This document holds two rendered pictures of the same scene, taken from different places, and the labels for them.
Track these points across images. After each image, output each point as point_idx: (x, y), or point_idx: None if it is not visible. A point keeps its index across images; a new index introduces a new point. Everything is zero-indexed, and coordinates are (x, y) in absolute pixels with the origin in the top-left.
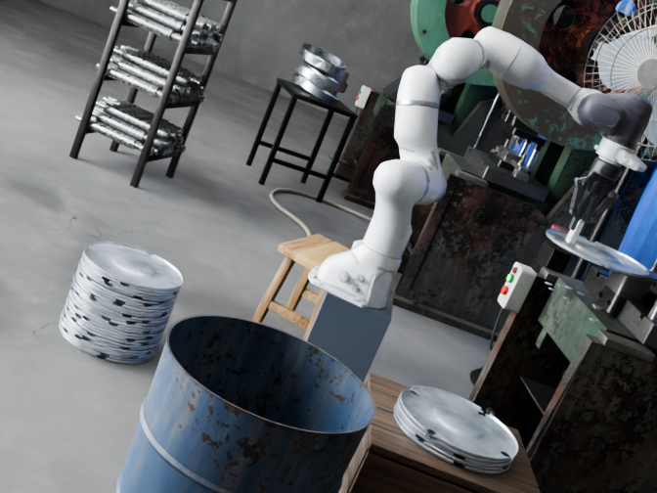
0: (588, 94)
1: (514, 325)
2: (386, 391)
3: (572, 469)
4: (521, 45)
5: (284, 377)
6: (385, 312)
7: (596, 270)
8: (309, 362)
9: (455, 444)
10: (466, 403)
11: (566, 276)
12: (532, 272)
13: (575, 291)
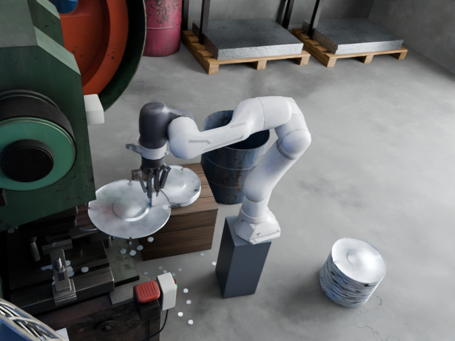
0: (193, 121)
1: None
2: (206, 198)
3: None
4: (256, 97)
5: (238, 161)
6: (231, 222)
7: (110, 270)
8: (233, 153)
9: (172, 168)
10: (172, 201)
11: (129, 294)
12: (160, 275)
13: (127, 250)
